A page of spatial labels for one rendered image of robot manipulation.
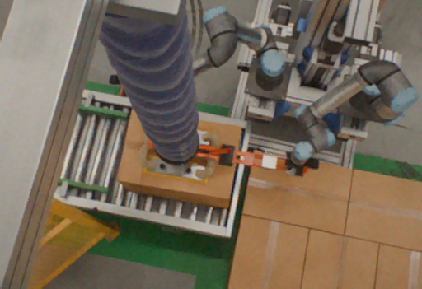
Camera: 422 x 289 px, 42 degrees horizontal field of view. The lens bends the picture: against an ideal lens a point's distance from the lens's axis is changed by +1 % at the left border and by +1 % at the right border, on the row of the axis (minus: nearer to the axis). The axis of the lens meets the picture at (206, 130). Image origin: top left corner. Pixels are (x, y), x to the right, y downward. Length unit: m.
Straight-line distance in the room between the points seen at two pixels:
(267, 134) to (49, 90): 2.98
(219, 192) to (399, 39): 2.08
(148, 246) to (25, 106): 3.05
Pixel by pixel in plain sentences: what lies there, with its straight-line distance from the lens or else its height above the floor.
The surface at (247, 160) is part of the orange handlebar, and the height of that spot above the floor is 1.10.
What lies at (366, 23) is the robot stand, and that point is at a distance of 1.99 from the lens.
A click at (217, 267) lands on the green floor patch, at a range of 3.74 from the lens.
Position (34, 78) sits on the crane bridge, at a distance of 0.78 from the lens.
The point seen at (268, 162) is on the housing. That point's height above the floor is 1.10.
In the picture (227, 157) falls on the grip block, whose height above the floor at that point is 1.10.
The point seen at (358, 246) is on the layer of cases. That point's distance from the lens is 3.31.
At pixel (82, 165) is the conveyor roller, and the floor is 0.55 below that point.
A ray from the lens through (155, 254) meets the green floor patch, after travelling 3.77.
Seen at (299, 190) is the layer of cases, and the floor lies 0.54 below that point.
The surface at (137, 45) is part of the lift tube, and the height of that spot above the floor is 2.60.
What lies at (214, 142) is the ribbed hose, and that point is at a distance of 2.79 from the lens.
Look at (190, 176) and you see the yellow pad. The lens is 2.82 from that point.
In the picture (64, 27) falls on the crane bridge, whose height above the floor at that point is 3.05.
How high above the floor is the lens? 3.75
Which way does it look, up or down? 75 degrees down
